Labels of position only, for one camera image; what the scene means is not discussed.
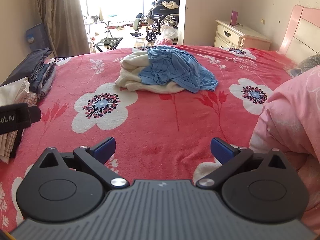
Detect blue plastic-wrapped pack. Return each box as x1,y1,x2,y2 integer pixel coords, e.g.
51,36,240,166
26,23,49,52

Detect clear and red plastic bag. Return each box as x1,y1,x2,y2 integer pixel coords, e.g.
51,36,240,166
155,24,179,46

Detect cream sweater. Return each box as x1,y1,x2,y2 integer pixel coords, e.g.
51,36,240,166
114,51,185,94

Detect grey pillow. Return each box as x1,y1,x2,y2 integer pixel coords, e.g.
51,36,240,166
287,54,320,78

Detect pink quilt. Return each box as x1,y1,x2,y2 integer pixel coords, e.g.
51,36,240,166
249,65,320,235

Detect black folding stool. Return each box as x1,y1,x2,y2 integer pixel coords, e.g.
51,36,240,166
94,37,124,53

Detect blue T-shirt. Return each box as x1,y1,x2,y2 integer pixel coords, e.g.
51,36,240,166
138,46,219,93

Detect pink headboard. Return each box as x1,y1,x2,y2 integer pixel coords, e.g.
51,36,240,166
279,4,320,64

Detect red floral blanket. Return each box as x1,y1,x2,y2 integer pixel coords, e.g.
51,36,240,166
0,44,299,234

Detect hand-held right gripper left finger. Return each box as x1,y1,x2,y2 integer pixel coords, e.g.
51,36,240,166
37,137,130,188

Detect cream nightstand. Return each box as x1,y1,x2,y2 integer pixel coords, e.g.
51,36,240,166
214,19,272,51

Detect small folding table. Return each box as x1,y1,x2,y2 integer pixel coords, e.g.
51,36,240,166
84,15,112,40

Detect beige curtain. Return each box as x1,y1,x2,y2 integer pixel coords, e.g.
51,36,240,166
35,0,90,55

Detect black wheelchair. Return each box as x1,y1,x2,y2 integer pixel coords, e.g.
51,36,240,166
130,0,180,42

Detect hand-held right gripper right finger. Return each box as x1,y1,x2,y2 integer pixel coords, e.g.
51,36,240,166
196,137,289,188

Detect stack of folded clothes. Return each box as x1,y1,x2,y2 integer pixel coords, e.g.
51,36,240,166
0,47,57,164

